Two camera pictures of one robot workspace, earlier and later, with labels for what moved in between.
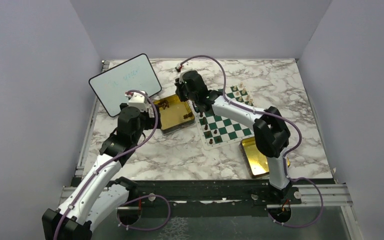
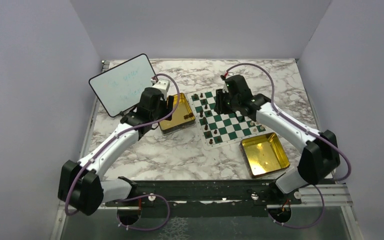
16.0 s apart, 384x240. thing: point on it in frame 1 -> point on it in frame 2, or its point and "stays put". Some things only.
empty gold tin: [256, 161] stays put
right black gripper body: [183, 95] -> [226, 104]
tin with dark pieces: [174, 114] stays put
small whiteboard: [135, 74] stays put
